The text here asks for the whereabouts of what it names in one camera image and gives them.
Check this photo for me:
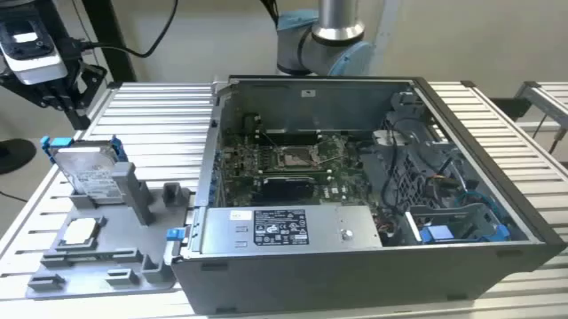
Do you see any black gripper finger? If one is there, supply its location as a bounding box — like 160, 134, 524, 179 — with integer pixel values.
0, 74, 59, 109
58, 63, 109, 111

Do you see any hard disk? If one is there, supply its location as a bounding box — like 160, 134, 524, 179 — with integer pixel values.
39, 134, 131, 205

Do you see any grey disk bay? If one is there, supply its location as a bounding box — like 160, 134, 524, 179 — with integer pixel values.
403, 201, 516, 245

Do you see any black round base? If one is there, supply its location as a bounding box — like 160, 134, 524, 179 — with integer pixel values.
0, 137, 38, 175

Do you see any silver CPU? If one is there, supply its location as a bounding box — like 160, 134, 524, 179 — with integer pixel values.
62, 219, 102, 245

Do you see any grey parts rack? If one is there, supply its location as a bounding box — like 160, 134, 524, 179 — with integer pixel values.
26, 161, 197, 302

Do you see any CPU socket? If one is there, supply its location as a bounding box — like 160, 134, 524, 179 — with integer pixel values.
277, 146, 321, 167

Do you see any silver power supply unit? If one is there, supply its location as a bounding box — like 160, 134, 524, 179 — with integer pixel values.
200, 205, 385, 251

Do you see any black graphics card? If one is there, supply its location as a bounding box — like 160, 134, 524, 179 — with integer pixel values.
261, 177, 315, 205

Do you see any green motherboard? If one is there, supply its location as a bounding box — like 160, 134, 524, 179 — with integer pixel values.
216, 132, 384, 211

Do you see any black open PC case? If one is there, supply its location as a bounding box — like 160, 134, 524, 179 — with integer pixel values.
170, 74, 568, 315

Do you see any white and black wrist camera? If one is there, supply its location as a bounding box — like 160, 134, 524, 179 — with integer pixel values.
0, 19, 69, 86

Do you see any black frame post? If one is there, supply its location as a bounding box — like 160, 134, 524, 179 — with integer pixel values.
83, 0, 137, 84

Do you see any black camera cable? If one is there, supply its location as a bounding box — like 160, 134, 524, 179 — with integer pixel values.
66, 0, 181, 58

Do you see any black wire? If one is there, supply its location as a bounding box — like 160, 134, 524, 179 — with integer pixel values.
380, 132, 403, 207

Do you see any blue wire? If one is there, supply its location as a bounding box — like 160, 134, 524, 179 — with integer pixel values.
452, 188, 495, 227

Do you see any aluminium frame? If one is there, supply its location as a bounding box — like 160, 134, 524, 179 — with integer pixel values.
516, 80, 568, 126

